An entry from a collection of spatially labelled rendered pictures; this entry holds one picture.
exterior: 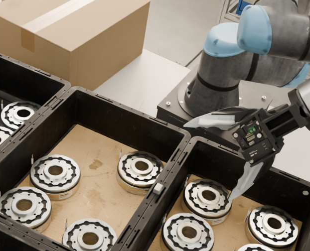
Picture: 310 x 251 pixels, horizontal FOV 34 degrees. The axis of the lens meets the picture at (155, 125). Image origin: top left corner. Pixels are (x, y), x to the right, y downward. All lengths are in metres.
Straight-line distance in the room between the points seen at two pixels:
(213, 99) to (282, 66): 0.19
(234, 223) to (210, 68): 0.41
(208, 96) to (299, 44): 0.52
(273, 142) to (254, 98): 0.69
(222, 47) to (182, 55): 1.85
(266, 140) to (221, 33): 0.53
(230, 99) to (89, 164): 0.43
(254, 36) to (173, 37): 2.43
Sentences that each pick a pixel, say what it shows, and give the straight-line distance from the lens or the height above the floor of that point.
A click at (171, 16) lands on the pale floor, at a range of 3.47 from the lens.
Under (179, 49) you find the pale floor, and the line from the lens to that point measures 3.13.
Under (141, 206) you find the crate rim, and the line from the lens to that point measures 0.93.
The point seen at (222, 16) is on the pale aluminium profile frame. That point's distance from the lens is 2.99.
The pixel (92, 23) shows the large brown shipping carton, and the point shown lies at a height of 0.90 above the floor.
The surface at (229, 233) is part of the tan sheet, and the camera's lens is 1.06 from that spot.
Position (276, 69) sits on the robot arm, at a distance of 1.28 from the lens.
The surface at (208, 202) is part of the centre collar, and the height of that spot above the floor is 0.87.
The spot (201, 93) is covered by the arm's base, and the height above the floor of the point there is 0.86.
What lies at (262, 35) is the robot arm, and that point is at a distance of 0.83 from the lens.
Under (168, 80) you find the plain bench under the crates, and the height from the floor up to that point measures 0.70.
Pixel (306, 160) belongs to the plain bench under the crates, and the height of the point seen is 0.70.
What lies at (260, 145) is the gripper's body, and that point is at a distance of 0.80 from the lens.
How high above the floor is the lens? 1.64
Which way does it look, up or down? 41 degrees down
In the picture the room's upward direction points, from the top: 12 degrees clockwise
